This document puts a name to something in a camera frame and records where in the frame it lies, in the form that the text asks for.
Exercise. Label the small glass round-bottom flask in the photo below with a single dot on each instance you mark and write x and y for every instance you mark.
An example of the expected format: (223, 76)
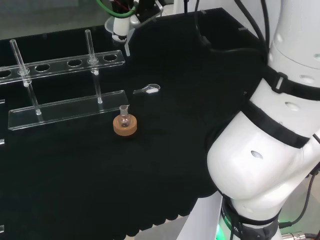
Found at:
(124, 120)

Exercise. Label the glass weighing funnel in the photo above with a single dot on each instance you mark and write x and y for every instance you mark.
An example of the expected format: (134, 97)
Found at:
(151, 89)

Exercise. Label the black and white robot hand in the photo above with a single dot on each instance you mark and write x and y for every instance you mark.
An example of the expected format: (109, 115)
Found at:
(147, 10)

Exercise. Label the black bench cloth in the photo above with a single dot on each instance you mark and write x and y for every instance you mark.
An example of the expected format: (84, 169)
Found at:
(75, 175)

